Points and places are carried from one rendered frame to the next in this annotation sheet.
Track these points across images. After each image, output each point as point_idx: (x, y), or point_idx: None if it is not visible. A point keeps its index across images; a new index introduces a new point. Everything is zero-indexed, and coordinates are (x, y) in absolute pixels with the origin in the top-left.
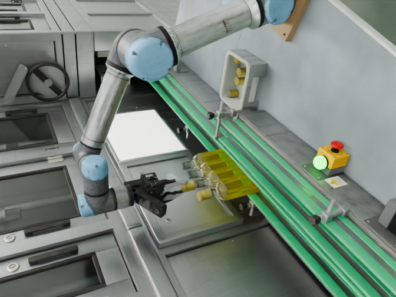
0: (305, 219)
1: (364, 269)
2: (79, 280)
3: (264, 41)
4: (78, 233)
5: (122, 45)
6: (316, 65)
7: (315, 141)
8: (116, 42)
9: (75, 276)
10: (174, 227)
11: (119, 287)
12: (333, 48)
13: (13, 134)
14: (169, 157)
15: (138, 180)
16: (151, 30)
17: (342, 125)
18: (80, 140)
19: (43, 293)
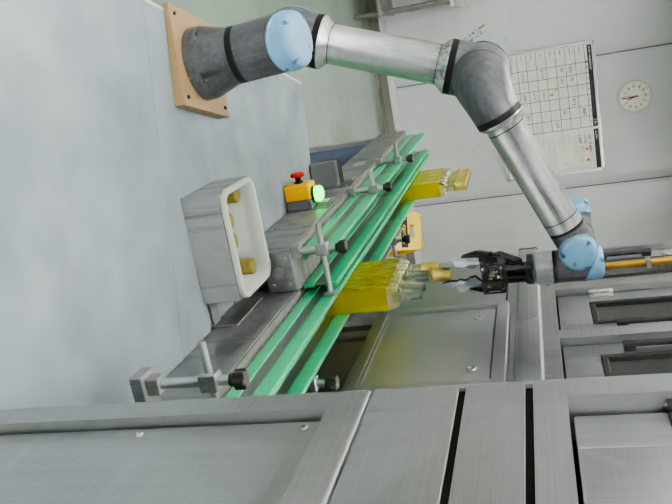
0: (367, 224)
1: (371, 208)
2: (620, 309)
3: (196, 151)
4: (612, 328)
5: (506, 60)
6: (243, 124)
7: (275, 210)
8: (507, 66)
9: (625, 311)
10: (477, 312)
11: (575, 301)
12: (243, 91)
13: None
14: (392, 385)
15: (508, 269)
16: (468, 41)
17: (276, 163)
18: (582, 218)
19: (664, 304)
